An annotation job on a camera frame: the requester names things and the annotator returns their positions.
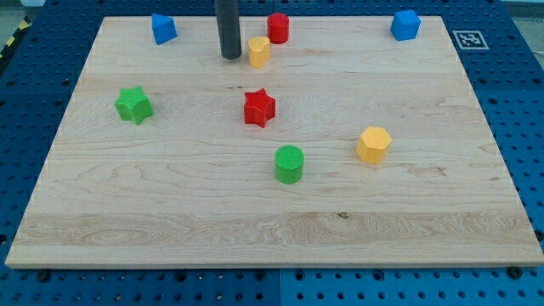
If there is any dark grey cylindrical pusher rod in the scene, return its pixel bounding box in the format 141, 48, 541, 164
214, 0, 241, 60

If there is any yellow heart block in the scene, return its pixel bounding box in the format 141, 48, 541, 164
247, 37, 270, 69

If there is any red star block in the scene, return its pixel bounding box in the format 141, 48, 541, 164
244, 88, 275, 128

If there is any green star block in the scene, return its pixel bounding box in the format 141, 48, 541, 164
115, 86, 154, 125

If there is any red cylinder block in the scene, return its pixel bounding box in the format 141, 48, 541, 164
267, 13, 290, 44

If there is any blue pentagon block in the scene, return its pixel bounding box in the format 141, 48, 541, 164
151, 14, 178, 45

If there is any green cylinder block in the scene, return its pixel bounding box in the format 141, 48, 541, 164
275, 144, 305, 184

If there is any blue cube block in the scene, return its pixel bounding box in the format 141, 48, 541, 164
390, 10, 421, 41

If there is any light wooden board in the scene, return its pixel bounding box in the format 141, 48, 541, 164
6, 16, 543, 269

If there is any yellow hexagon block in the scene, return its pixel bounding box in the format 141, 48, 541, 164
356, 127, 392, 164

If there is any white fiducial marker tag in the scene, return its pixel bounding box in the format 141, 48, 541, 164
452, 30, 489, 50

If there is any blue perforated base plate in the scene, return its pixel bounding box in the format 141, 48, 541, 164
1, 1, 543, 305

